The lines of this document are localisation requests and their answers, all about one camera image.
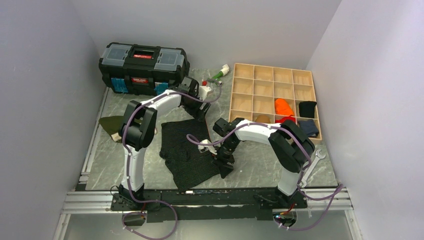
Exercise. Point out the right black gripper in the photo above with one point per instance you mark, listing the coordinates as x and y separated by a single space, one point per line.
224 167

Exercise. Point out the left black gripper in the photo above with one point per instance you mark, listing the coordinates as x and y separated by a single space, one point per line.
198 114

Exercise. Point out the black striped underwear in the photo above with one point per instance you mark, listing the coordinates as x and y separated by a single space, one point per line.
189 166

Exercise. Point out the wooden compartment tray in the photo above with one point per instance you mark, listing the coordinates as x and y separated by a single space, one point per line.
256 87

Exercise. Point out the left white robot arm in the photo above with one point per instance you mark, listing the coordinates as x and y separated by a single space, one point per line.
137 130

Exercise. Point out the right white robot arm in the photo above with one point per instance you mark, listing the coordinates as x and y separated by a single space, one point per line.
291 145

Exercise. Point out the brown rolled underwear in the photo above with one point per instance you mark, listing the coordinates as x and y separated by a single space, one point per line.
262 118

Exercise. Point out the red rolled underwear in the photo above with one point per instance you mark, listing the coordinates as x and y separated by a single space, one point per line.
286 118

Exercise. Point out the orange rolled underwear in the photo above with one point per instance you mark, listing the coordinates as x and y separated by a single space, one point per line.
282 107

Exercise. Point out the olive green underwear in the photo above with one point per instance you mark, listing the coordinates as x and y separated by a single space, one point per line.
113 125

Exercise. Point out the navy blue rolled underwear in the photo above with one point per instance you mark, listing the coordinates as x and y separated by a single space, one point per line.
309 127

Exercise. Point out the black rolled underwear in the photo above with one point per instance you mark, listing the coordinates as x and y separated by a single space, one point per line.
307 109

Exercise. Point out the green and white pipe fitting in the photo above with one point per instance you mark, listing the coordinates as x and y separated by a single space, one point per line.
223 72

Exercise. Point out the black plastic toolbox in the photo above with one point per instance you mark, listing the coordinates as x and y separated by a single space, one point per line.
138 69

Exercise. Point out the silver wrench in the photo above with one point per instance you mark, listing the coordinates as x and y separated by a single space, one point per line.
318 156

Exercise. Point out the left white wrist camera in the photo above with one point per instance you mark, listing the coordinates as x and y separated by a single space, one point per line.
204 91

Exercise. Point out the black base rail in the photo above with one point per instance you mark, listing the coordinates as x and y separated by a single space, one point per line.
210 204

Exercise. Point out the aluminium frame rail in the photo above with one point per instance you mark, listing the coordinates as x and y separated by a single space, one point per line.
79 201

